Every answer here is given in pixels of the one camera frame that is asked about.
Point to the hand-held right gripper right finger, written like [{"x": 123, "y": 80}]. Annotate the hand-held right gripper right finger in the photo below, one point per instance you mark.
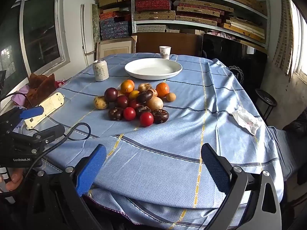
[{"x": 215, "y": 170}]

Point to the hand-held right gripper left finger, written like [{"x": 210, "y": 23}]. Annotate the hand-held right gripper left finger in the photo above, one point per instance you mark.
[{"x": 92, "y": 170}]

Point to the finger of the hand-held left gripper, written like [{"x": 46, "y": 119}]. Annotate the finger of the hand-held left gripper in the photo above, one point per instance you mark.
[
  {"x": 51, "y": 133},
  {"x": 32, "y": 113}
]

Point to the yellow spotted round fruit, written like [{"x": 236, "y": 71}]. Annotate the yellow spotted round fruit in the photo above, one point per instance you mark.
[{"x": 100, "y": 102}]

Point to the red tomato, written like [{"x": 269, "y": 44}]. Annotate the red tomato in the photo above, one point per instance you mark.
[
  {"x": 129, "y": 113},
  {"x": 146, "y": 119},
  {"x": 134, "y": 104}
]

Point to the dark purple plum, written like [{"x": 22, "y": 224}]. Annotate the dark purple plum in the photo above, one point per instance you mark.
[
  {"x": 122, "y": 101},
  {"x": 110, "y": 94}
]

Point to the small brown longan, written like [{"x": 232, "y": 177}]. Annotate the small brown longan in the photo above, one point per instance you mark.
[{"x": 170, "y": 97}]

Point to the yellow tomato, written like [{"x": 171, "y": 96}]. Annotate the yellow tomato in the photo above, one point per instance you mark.
[{"x": 133, "y": 94}]

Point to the orange tangerine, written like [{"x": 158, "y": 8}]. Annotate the orange tangerine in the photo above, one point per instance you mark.
[
  {"x": 162, "y": 89},
  {"x": 127, "y": 86}
]

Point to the tan round pear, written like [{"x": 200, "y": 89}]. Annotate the tan round pear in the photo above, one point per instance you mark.
[{"x": 155, "y": 103}]

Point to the beige round fruit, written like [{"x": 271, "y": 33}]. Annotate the beige round fruit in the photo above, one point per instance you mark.
[{"x": 144, "y": 87}]

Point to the striped pepino melon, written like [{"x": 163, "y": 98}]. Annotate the striped pepino melon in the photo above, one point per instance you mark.
[{"x": 155, "y": 92}]

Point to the white oval plate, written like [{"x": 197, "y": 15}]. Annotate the white oval plate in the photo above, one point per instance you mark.
[{"x": 153, "y": 69}]

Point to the person's left hand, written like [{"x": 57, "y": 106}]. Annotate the person's left hand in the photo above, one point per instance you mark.
[{"x": 15, "y": 178}]

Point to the beige power strip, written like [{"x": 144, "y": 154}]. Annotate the beige power strip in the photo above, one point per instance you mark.
[{"x": 51, "y": 104}]

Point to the brown crumpled cloth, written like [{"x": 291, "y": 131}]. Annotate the brown crumpled cloth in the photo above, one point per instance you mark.
[{"x": 40, "y": 83}]

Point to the blue plaid tablecloth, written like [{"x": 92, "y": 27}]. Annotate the blue plaid tablecloth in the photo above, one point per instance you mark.
[{"x": 168, "y": 160}]

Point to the crumpled white tissue packet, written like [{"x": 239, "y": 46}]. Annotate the crumpled white tissue packet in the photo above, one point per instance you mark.
[{"x": 247, "y": 121}]

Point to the white drink can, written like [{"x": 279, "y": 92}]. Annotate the white drink can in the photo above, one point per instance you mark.
[{"x": 100, "y": 71}]

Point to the white framed window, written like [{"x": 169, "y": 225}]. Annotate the white framed window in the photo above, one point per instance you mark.
[{"x": 40, "y": 28}]

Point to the black round stool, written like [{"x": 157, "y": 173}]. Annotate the black round stool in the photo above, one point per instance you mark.
[{"x": 259, "y": 93}]

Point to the white wooden strips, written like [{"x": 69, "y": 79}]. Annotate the white wooden strips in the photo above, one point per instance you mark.
[{"x": 84, "y": 28}]

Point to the green patterned panel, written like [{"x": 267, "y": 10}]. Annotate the green patterned panel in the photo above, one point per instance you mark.
[{"x": 96, "y": 24}]

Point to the black flat screen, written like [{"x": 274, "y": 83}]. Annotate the black flat screen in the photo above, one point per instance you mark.
[{"x": 227, "y": 52}]

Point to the stack of patterned gift boxes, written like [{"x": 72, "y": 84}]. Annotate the stack of patterned gift boxes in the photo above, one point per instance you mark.
[{"x": 112, "y": 26}]

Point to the white paper cup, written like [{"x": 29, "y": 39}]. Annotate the white paper cup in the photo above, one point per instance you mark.
[{"x": 165, "y": 52}]

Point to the pink floral cloth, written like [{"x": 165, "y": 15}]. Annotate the pink floral cloth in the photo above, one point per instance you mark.
[{"x": 220, "y": 33}]

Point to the brown wooden board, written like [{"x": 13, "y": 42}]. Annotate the brown wooden board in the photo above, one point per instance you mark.
[{"x": 168, "y": 40}]

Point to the white metal shelf rack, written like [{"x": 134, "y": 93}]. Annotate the white metal shelf rack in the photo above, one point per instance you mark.
[{"x": 133, "y": 9}]

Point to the woven bamboo blind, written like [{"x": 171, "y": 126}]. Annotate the woven bamboo blind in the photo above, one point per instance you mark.
[{"x": 284, "y": 40}]

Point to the narrow bright window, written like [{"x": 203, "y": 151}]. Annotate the narrow bright window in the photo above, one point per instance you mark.
[{"x": 301, "y": 40}]

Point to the rows of flat woven boxes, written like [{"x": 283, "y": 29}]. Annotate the rows of flat woven boxes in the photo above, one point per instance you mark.
[{"x": 153, "y": 3}]

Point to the beige picture frame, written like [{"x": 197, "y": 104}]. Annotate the beige picture frame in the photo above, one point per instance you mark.
[{"x": 115, "y": 49}]

